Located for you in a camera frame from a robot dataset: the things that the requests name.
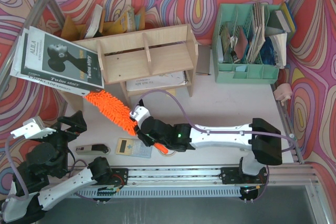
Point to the clear tape roll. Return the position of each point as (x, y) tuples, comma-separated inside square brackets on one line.
[(168, 154)]

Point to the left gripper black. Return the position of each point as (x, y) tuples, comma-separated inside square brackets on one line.
[(64, 130)]

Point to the black binder clip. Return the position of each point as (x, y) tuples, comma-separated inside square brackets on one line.
[(141, 103)]

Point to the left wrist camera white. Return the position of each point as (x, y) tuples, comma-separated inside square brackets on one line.
[(32, 128)]

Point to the beige and blue calculator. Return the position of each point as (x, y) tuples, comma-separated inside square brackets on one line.
[(133, 147)]

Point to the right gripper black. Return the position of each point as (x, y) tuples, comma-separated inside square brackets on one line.
[(143, 132)]

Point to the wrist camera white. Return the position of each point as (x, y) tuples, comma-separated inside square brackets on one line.
[(139, 114), (32, 128)]

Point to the white Chokladfabriken book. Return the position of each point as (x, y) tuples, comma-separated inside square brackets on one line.
[(16, 71)]

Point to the pink piggy figurine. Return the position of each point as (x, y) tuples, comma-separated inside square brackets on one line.
[(283, 93)]

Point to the spiral notebook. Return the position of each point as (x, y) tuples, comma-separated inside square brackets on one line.
[(155, 82)]

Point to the wooden bookshelf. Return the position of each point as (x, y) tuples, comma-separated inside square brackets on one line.
[(146, 53)]

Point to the mint green desk organizer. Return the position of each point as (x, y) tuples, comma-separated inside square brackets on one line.
[(236, 44)]

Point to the orange microfiber duster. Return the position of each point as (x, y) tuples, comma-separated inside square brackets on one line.
[(113, 109)]

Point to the yellow sticky note pad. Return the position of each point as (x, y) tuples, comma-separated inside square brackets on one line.
[(172, 91)]

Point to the Twins story book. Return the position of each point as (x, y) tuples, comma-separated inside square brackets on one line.
[(53, 59)]

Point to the yellow file rack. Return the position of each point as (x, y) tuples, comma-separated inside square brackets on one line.
[(127, 22)]

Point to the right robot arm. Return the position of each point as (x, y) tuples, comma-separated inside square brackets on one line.
[(260, 139)]

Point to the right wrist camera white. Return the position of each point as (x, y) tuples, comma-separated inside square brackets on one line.
[(139, 114)]

